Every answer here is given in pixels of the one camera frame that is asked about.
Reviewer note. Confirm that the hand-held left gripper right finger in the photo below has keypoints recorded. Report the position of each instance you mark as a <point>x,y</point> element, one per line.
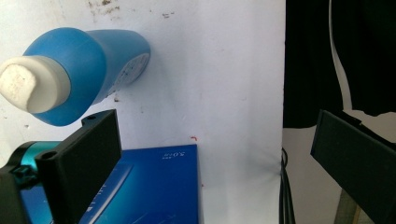
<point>358,161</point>

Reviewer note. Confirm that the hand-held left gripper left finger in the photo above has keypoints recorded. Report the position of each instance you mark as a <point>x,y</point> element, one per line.
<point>81,168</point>

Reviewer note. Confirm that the blue cardboard box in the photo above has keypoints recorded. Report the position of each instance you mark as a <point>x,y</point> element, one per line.
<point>155,186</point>

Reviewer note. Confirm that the blue bottle with white cap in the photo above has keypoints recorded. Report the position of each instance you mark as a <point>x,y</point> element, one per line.
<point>81,62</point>

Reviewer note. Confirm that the grey stand leg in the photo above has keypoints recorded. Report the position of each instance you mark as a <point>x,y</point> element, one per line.
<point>345,211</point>

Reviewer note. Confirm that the black curtain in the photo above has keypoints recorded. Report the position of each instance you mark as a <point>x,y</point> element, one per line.
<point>308,62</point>

